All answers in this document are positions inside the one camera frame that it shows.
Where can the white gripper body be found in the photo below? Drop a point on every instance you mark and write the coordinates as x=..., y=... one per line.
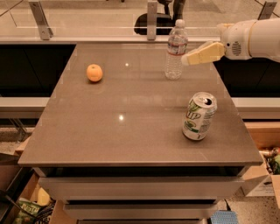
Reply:
x=234, y=40

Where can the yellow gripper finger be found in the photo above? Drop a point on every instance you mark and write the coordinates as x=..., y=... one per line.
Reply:
x=224, y=28
x=206, y=53

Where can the clear plastic water bottle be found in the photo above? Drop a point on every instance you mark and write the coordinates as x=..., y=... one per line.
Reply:
x=176, y=48

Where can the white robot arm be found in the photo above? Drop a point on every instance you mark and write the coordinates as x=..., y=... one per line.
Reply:
x=265, y=39

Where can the black office chair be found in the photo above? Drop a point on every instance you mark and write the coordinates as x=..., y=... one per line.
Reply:
x=173, y=10

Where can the green white soda can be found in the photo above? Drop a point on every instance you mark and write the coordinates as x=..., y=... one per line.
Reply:
x=198, y=117

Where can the orange fruit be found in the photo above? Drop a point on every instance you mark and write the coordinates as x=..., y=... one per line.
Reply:
x=94, y=73

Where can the cardboard box right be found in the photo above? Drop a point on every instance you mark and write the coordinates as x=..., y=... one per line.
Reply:
x=259, y=182

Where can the cardboard box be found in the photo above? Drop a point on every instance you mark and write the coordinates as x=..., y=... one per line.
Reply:
x=259, y=182
x=51, y=214

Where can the upper white drawer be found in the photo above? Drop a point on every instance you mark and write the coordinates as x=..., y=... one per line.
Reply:
x=141, y=188

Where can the white drawer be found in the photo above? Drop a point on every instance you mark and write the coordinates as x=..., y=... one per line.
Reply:
x=140, y=212
x=141, y=188

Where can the blue perforated basket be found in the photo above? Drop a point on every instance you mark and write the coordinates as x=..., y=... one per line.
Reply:
x=224, y=217

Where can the lower white drawer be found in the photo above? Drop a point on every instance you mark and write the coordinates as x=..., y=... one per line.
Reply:
x=140, y=212

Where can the yellow object in box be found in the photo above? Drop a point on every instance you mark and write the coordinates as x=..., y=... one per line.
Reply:
x=43, y=197

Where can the cardboard box left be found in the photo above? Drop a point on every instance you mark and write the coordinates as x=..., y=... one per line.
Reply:
x=51, y=214

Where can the green snack bag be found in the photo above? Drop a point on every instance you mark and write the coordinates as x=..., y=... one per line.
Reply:
x=27, y=213

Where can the right metal railing bracket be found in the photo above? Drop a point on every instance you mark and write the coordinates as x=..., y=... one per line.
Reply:
x=267, y=10

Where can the metal railing bracket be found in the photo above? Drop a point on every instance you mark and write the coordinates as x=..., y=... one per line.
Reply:
x=44, y=30
x=267, y=10
x=152, y=7

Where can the middle metal railing bracket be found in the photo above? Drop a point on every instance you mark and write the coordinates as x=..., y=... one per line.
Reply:
x=152, y=7

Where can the left metal railing bracket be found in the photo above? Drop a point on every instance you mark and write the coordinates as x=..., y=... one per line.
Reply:
x=44, y=30

